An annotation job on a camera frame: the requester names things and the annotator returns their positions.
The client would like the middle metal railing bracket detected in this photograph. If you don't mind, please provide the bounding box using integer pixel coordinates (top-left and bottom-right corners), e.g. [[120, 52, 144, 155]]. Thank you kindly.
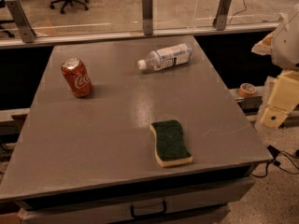
[[142, 0, 153, 35]]

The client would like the grey drawer with black handle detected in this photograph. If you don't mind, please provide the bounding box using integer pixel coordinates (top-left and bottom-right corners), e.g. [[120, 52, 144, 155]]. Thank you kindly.
[[18, 176, 254, 224]]

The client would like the metal railing bracket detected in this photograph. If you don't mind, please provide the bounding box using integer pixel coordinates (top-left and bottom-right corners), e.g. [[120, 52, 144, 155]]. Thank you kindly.
[[213, 0, 232, 31], [6, 0, 36, 43], [142, 0, 153, 35]]

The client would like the roll of tan tape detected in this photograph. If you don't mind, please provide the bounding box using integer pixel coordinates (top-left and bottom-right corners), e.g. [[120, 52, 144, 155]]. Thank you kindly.
[[239, 83, 257, 97]]

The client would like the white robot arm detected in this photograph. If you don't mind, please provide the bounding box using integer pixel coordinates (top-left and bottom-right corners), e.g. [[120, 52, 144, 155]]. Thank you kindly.
[[251, 4, 299, 128]]

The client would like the metal railing bar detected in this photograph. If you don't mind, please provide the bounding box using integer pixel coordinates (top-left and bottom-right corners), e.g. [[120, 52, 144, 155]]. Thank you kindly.
[[0, 22, 278, 49]]

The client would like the green and yellow sponge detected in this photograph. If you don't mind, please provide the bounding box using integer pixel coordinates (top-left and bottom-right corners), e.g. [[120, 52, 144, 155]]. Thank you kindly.
[[149, 119, 192, 168]]

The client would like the clear plastic water bottle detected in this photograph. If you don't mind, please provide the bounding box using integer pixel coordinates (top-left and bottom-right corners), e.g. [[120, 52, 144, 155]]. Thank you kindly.
[[137, 43, 193, 72]]

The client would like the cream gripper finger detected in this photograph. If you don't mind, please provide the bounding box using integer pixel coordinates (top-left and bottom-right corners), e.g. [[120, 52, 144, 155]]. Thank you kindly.
[[261, 106, 289, 129]]

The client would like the left metal railing bracket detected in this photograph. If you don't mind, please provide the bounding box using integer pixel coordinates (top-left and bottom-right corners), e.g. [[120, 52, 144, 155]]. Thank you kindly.
[[6, 0, 36, 43]]

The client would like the black floor cable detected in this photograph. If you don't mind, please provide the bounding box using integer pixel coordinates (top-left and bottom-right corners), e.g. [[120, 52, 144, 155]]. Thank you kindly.
[[250, 145, 299, 179]]

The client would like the red coke can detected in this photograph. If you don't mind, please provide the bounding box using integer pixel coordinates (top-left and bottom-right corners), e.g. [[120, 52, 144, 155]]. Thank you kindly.
[[61, 58, 93, 97]]

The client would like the right metal railing bracket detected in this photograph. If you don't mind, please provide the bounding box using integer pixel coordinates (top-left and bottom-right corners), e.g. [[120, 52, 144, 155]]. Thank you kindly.
[[213, 0, 232, 31]]

